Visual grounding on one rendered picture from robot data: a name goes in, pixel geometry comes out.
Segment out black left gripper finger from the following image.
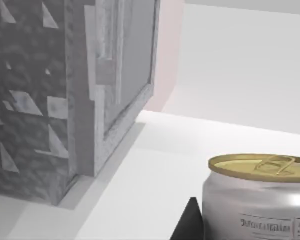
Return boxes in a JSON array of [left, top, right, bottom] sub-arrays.
[[169, 196, 205, 240]]

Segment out silver can with gold lid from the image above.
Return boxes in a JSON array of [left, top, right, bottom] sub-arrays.
[[201, 153, 300, 240]]

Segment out grey cabinet door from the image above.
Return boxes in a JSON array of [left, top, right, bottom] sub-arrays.
[[83, 0, 161, 177]]

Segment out grey cabinet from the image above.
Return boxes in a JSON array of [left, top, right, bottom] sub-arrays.
[[0, 0, 96, 207]]

